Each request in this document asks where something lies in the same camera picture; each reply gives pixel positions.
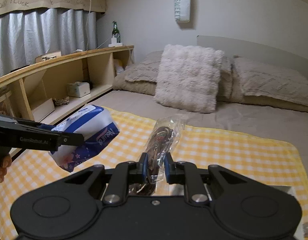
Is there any grey quilted pillow right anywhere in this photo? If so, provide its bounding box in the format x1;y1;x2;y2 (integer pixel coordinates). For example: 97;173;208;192
233;57;308;107

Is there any wooden bedside shelf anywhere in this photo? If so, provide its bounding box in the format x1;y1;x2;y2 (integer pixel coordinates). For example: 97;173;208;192
0;46;134;125

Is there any fluffy white pillow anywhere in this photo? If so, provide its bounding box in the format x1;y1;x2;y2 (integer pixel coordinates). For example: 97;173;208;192
154;44;225;113

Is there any blue white tissue pack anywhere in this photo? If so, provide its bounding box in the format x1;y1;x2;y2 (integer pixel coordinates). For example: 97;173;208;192
40;105;120;172

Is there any white tissue box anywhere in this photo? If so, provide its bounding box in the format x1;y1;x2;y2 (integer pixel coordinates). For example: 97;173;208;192
66;81;90;98

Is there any clear bag with dark items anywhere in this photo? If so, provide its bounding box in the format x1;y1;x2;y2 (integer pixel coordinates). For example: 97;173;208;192
129;114;188;196

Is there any grey headboard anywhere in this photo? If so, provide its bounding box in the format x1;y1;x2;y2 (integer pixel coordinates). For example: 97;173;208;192
197;35;308;79

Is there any white charging cable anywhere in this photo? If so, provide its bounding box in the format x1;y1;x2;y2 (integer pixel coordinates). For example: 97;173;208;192
84;0;99;52

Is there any yellow white checkered blanket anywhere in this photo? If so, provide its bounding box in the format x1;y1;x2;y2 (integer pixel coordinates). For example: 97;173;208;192
0;110;308;239

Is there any grey curtain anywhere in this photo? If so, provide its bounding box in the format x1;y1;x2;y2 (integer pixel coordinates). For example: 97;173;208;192
0;8;97;76

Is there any grey quilted pillow left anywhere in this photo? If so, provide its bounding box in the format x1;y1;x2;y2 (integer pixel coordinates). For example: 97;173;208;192
125;51;233;99

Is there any person's left hand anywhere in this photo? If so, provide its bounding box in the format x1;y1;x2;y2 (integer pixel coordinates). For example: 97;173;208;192
0;154;12;183

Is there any grey quilted pillow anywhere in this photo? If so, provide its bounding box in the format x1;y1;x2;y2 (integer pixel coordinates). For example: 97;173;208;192
125;51;233;99
233;57;308;107

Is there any green glass bottle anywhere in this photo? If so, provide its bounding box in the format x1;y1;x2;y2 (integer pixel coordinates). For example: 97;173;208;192
112;21;121;43

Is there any white cardboard box tray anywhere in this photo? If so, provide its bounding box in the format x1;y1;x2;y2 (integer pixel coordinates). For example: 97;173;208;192
127;181;296;200

